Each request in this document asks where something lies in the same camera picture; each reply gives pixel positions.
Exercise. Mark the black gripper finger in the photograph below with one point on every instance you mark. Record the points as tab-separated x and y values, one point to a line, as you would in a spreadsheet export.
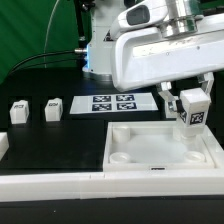
206	80
163	90

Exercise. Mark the white square tabletop tray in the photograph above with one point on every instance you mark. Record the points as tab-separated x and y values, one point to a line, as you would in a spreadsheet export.
146	146

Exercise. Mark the white AprilTag base sheet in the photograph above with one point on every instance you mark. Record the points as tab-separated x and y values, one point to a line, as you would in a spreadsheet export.
113	103

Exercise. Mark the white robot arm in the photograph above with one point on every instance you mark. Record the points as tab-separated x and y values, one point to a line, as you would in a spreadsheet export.
153	42

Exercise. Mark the white U-shaped obstacle fence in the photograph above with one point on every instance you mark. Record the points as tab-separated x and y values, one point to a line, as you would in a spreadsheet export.
113	184

